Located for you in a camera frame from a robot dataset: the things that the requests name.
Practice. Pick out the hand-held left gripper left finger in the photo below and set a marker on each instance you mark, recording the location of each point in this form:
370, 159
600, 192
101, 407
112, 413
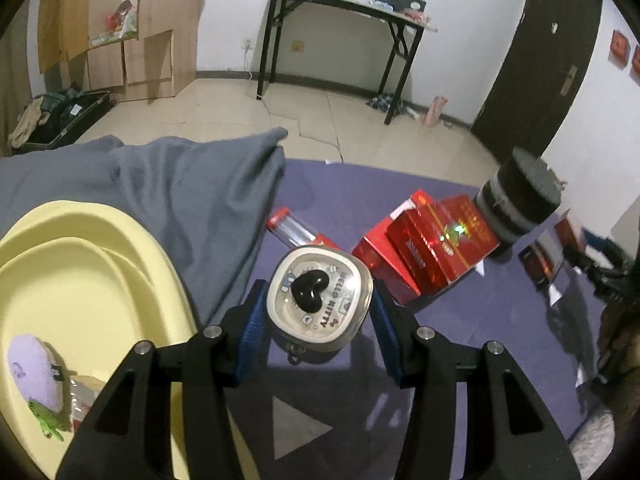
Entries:
255, 321

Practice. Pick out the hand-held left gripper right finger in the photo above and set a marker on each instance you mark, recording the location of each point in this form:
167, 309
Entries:
387, 331

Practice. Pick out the cream cup with heart lid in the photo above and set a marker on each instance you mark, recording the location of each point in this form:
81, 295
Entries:
342, 310

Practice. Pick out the dark red cigarette carton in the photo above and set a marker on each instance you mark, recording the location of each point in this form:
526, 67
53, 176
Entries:
542, 265
567, 234

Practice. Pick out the red and white box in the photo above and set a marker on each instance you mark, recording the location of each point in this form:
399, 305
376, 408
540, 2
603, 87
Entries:
377, 262

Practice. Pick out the shiny red box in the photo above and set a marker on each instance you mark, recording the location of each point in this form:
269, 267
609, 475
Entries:
440, 250

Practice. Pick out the black foam roll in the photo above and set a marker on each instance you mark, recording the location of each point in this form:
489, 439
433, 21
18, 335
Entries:
525, 195

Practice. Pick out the pale yellow plastic basin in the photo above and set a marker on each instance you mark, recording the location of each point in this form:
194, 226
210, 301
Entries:
75, 270

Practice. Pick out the clear tube with red ends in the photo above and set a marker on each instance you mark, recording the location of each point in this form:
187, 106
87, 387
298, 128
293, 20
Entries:
295, 227

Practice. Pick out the grey blanket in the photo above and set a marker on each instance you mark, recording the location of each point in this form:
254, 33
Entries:
175, 200

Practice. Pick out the purple bed sheet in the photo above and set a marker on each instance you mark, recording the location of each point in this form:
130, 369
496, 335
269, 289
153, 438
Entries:
350, 185

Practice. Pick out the light blue towel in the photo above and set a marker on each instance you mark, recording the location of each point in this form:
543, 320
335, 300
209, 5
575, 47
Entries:
595, 445

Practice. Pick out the clear plastic wrapped packet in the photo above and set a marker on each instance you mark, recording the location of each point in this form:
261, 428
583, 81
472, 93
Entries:
85, 400

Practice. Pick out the dark brown door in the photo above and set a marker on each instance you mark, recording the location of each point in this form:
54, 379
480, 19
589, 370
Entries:
540, 60

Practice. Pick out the pink packet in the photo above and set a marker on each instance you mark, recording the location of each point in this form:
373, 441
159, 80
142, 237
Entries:
435, 110

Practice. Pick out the plaid cloth pile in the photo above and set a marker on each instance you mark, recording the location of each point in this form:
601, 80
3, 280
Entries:
385, 104

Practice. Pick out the lilac plush toy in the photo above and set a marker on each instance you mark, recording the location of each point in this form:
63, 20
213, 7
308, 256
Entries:
32, 370

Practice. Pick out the open black suitcase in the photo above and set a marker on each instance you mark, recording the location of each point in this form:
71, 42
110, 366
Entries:
75, 110

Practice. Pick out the beige cloth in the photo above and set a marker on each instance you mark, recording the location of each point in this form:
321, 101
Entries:
27, 120

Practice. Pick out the wooden wardrobe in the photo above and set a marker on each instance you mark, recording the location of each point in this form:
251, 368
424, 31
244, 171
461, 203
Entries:
165, 10

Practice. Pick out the colourful clutter pile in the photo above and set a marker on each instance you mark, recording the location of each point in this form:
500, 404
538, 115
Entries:
117, 22

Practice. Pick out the black folding table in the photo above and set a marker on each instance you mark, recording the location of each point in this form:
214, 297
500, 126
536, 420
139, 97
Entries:
345, 4

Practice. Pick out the brown curtain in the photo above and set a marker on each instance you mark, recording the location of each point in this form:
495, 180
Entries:
15, 85

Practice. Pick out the red wall sticker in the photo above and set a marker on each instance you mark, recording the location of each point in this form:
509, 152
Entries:
618, 49
636, 64

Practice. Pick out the white wall plug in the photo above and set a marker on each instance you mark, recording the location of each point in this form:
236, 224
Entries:
247, 46

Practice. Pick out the yellowed wall outlet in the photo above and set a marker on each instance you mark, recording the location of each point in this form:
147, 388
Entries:
298, 46

